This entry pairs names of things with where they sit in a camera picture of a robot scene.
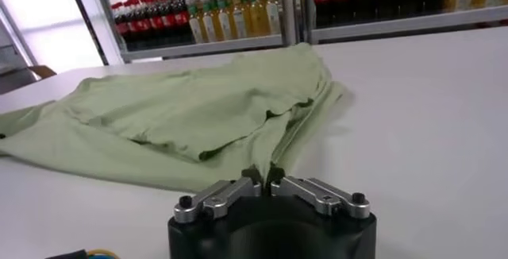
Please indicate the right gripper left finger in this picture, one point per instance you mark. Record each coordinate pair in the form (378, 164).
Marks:
(222, 201)

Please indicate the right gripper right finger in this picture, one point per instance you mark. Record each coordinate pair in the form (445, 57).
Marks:
(317, 195)

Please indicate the light green polo shirt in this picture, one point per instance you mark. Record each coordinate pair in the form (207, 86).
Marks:
(178, 117)

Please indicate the dark slanted metal post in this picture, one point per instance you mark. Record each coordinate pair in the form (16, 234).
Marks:
(85, 16)

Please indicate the grey metal shelf unit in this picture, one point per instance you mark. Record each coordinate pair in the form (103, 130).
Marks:
(206, 48)
(397, 24)

